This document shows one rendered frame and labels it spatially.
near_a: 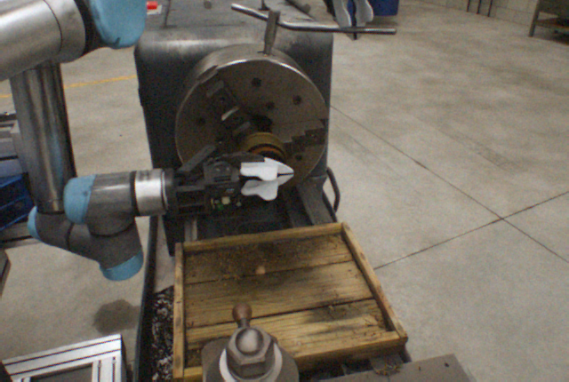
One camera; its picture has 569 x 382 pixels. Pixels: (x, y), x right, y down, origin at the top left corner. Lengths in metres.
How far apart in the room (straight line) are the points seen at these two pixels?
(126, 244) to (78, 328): 1.33
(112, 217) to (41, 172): 0.15
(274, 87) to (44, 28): 0.43
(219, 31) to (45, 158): 0.45
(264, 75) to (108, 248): 0.41
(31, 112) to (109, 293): 1.49
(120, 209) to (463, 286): 1.76
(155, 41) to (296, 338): 0.66
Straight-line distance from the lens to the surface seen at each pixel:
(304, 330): 0.73
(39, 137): 0.76
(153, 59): 0.97
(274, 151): 0.73
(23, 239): 1.08
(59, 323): 2.10
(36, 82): 0.73
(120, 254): 0.75
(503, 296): 2.21
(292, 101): 0.85
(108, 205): 0.69
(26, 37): 0.54
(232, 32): 0.98
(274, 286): 0.80
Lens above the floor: 1.46
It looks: 31 degrees down
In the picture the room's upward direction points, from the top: straight up
